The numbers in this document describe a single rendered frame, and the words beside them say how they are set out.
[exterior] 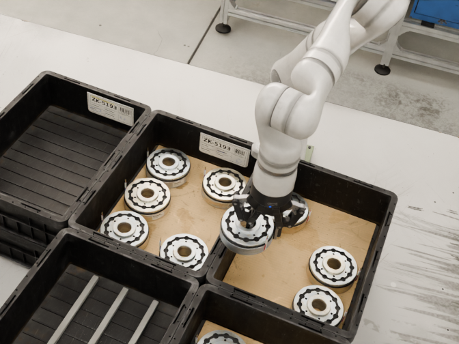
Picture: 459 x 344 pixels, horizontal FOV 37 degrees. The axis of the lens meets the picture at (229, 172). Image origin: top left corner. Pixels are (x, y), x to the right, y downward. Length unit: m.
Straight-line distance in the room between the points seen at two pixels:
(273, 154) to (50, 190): 0.64
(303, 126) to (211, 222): 0.53
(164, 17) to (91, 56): 1.47
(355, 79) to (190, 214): 1.98
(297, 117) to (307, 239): 0.53
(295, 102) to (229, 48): 2.38
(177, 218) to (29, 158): 0.39
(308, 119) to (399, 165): 0.93
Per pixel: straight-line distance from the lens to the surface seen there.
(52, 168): 1.63
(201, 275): 1.30
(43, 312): 1.39
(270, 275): 1.45
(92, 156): 1.65
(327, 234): 1.54
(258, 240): 1.28
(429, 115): 3.30
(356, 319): 1.31
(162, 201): 1.51
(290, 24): 3.40
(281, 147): 1.10
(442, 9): 3.28
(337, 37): 1.15
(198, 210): 1.53
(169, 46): 3.39
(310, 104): 1.05
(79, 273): 1.43
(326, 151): 1.92
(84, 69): 2.10
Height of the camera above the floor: 2.00
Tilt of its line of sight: 46 degrees down
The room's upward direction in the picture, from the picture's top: 8 degrees clockwise
